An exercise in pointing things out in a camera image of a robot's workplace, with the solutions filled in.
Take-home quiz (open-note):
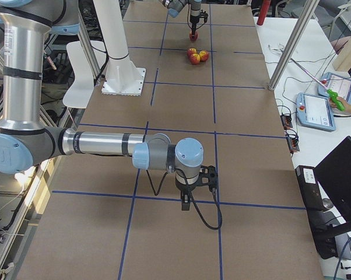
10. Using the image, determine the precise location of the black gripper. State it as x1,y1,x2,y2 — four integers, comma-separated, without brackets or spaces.
189,16,199,36
175,171,202,211

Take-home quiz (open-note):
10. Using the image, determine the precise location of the dark red apple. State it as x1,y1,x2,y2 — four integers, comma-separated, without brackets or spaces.
189,32,198,41

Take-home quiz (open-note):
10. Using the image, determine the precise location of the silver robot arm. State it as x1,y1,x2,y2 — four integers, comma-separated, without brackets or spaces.
0,1,203,210

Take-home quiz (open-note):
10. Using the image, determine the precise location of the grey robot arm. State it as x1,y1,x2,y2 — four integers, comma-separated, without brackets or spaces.
159,0,208,41

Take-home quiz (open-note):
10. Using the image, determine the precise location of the person hand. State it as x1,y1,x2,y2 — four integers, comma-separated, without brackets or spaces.
330,96,351,114

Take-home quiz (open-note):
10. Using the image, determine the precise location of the red yellow apple left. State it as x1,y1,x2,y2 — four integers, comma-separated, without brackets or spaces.
187,48,197,57

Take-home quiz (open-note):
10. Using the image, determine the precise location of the red yellow apple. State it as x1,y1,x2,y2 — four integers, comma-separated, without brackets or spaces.
189,53,201,65
199,50,209,62
187,48,197,57

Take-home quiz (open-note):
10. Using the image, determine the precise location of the red yellow apple back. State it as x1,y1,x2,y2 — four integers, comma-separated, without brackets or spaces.
199,50,209,62

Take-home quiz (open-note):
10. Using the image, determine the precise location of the red yellow apple front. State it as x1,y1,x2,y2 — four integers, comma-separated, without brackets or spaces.
189,53,201,65

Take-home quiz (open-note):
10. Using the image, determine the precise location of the red cylinder bottle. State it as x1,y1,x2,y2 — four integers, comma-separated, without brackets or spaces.
257,0,271,26

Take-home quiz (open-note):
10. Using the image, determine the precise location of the near orange circuit board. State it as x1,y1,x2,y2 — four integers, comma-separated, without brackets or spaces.
285,129,300,155

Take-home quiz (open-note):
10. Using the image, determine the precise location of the orange circuit board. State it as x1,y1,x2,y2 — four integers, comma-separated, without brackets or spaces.
280,113,293,130
285,129,300,155

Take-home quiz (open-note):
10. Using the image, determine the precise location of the black desktop computer box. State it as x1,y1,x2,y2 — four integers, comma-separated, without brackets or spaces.
295,165,351,260

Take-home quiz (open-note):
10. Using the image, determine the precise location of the far orange circuit board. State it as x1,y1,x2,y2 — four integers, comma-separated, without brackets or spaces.
280,113,293,130

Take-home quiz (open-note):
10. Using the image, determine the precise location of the white chair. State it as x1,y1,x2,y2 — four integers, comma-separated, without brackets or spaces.
63,41,102,109

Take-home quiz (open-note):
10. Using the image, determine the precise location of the near blue teach pendant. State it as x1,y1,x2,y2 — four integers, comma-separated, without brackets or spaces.
296,93,336,131

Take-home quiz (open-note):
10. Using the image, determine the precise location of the blue teach pendant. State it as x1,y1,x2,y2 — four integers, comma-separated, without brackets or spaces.
321,72,351,104
296,93,336,131

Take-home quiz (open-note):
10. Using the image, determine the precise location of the black monitor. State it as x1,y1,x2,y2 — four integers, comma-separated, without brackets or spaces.
314,136,351,221

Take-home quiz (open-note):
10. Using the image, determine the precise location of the wooden board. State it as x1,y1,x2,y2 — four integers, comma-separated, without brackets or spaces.
331,36,351,72

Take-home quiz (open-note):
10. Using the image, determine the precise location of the far blue teach pendant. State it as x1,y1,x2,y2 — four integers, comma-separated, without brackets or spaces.
321,72,351,104

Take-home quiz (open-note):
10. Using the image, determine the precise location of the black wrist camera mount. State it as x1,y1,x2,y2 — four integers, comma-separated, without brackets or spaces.
199,9,208,23

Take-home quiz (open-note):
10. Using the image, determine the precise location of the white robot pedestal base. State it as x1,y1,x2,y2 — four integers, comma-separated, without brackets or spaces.
93,0,146,96

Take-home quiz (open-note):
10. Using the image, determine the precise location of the aluminium frame post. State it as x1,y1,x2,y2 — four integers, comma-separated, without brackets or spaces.
268,0,319,91

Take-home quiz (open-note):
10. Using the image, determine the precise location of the green handled grabber stick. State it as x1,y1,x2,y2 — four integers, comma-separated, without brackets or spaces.
290,58,345,111

